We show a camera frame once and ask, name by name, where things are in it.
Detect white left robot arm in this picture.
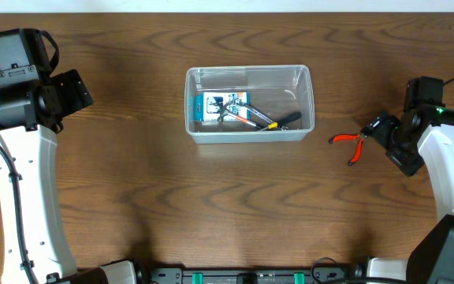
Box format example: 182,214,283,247
0,69,142,283

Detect blue white screwdriver box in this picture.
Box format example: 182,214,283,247
193,92,250,122

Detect silver ring wrench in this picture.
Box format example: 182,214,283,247
234,100,288,130

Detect yellow black screwdriver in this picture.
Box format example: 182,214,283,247
261,111,302,131

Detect clear plastic container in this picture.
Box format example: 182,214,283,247
184,65,314,144

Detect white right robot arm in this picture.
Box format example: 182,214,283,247
366,104,454,283

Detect black rail with green clips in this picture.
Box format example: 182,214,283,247
150,265,348,284

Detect orange black pen tool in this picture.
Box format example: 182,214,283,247
217,101,262,129

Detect red handled pliers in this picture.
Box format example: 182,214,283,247
328,132,368,167

